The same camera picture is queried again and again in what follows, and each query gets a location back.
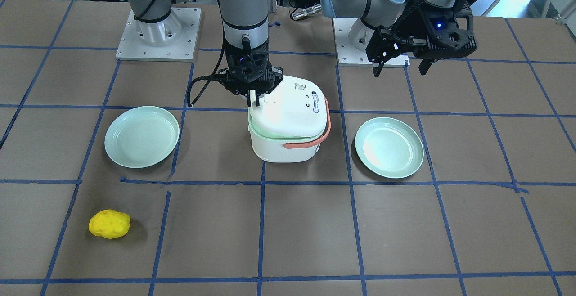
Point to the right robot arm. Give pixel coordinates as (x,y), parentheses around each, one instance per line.
(244,23)

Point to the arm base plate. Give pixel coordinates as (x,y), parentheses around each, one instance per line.
(174,40)
(351,39)

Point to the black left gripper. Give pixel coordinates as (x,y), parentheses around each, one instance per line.
(413,29)

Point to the green plate near potato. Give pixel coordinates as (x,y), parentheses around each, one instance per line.
(142,137)

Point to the yellow toy potato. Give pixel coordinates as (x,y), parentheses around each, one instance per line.
(109,224)

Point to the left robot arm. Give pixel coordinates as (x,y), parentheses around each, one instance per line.
(374,13)

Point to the white rice cooker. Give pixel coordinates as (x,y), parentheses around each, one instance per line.
(289,123)

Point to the green plate far from potato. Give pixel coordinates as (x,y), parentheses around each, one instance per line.
(389,147)

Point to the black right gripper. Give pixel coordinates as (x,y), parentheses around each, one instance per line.
(231,81)

